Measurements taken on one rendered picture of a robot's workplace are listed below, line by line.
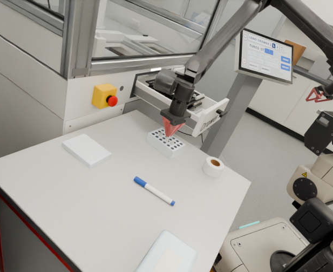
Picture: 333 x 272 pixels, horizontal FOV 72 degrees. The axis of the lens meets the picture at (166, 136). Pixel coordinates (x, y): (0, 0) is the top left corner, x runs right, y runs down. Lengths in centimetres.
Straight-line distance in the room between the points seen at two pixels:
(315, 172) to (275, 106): 284
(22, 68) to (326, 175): 122
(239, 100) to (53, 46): 151
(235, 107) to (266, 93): 198
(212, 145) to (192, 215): 150
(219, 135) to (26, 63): 160
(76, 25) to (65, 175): 40
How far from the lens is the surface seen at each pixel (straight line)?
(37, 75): 88
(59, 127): 86
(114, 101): 82
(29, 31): 87
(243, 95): 197
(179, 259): 54
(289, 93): 390
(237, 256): 135
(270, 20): 261
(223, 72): 271
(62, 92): 79
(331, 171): 115
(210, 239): 67
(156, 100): 96
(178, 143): 86
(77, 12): 70
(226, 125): 206
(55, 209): 61
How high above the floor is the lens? 125
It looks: 31 degrees down
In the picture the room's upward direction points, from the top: 21 degrees clockwise
